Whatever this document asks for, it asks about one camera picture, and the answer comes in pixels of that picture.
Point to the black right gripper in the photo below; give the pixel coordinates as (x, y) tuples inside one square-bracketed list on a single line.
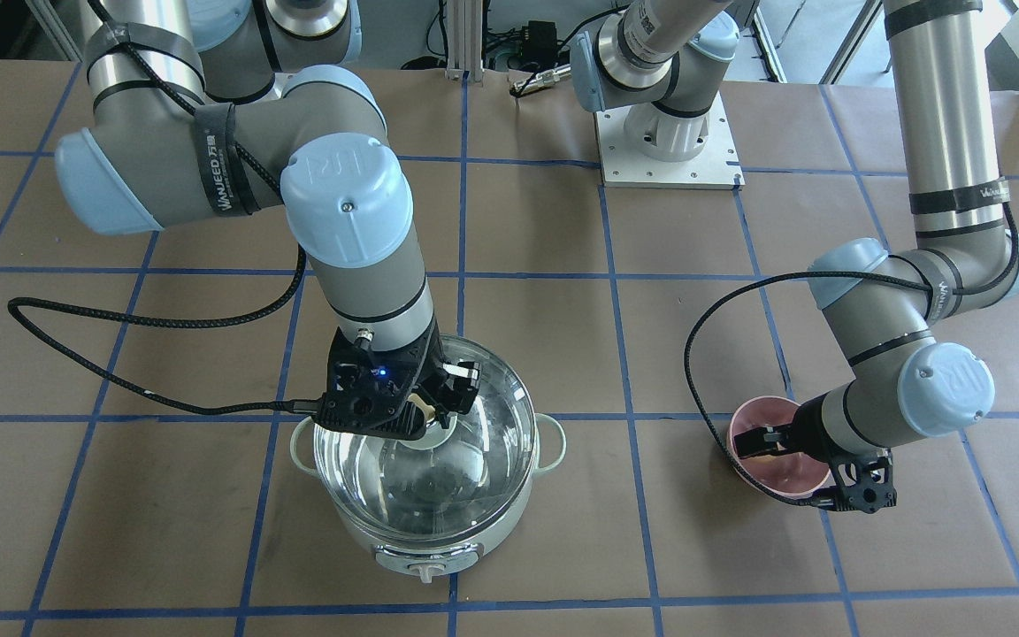
[(459, 387)]

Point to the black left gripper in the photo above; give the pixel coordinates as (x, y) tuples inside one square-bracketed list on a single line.
[(815, 428)]

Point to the glass pot lid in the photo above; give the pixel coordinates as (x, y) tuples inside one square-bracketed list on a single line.
[(454, 480)]

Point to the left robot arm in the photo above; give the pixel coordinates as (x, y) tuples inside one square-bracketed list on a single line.
[(880, 306)]

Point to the pale green cooking pot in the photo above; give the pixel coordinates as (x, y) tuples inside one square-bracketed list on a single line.
[(431, 560)]

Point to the pink bowl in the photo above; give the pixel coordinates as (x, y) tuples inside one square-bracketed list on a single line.
[(794, 475)]

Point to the black power adapter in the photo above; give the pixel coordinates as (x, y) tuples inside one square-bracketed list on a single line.
[(538, 42)]

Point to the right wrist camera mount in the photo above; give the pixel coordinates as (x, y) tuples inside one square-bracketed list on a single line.
[(368, 392)]

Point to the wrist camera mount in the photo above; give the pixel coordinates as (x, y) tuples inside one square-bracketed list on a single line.
[(861, 482), (368, 392)]

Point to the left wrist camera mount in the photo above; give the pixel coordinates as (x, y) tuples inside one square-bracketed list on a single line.
[(861, 482)]

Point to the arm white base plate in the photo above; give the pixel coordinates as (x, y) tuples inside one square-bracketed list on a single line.
[(642, 146)]

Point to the aluminium frame post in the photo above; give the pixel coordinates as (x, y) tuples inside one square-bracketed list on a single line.
[(465, 23)]

